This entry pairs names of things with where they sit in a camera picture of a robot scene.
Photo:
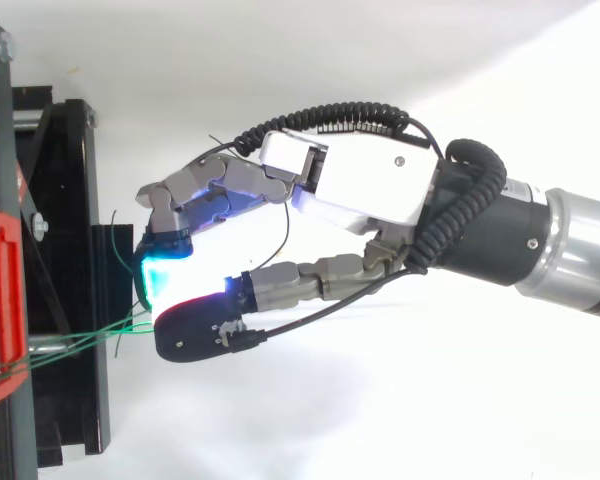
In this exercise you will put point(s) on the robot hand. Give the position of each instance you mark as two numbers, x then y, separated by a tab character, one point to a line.
370	175

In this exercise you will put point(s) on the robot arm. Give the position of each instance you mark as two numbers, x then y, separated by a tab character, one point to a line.
555	240

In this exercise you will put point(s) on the black stand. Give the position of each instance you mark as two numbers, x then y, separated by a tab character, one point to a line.
60	280

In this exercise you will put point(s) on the red bin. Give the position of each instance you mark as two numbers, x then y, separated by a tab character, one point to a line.
0	305

